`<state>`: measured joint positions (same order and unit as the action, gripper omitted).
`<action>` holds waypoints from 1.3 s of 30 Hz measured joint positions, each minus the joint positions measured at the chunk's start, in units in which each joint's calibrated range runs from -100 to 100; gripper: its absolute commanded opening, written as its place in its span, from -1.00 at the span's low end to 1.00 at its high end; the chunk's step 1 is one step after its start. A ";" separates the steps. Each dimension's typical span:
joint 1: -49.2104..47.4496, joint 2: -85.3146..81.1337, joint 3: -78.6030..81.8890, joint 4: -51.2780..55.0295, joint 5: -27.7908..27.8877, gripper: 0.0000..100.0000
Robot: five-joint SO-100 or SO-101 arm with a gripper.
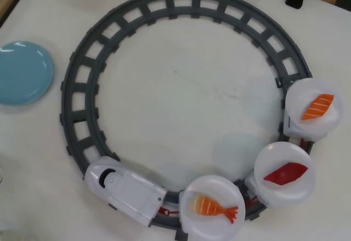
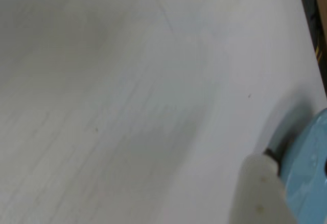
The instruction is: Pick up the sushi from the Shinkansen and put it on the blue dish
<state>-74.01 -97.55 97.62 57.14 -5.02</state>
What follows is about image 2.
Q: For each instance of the blue round dish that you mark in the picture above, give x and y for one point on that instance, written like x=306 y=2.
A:
x=306 y=173

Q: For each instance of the brown cardboard box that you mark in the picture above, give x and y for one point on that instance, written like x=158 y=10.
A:
x=322 y=2

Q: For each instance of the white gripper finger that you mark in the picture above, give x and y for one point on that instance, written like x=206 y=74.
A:
x=255 y=196

